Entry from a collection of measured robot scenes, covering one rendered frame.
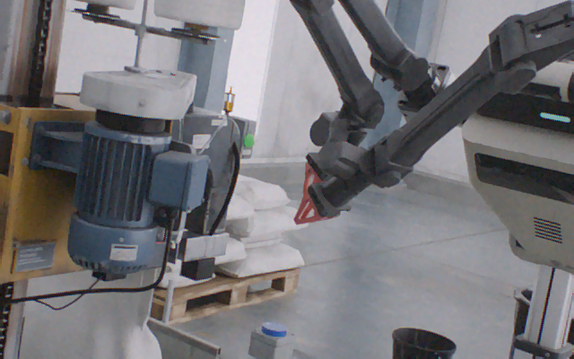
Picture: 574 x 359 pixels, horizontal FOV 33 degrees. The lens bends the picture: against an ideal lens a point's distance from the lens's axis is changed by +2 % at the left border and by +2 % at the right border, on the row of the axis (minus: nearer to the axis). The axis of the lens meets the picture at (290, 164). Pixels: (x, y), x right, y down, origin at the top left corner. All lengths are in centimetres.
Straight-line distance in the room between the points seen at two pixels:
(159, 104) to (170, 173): 12
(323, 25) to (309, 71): 776
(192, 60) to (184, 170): 643
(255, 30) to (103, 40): 181
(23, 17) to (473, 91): 78
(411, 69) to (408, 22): 861
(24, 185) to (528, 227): 107
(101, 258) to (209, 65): 630
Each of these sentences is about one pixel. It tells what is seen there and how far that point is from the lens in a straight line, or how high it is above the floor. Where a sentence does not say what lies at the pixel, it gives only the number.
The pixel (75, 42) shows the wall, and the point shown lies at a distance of 723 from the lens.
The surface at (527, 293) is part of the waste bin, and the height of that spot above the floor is 63.
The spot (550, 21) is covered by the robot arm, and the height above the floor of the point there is 163.
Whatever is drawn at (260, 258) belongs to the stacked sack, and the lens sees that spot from 538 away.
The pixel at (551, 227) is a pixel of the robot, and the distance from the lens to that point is 214.
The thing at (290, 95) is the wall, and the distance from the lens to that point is 935.
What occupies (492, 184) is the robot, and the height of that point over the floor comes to 130.
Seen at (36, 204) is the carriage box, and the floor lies 117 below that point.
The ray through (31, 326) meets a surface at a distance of 233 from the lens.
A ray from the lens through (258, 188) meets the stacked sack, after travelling 543.
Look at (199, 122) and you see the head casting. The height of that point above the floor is 132.
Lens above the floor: 156
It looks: 8 degrees down
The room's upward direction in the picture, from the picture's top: 10 degrees clockwise
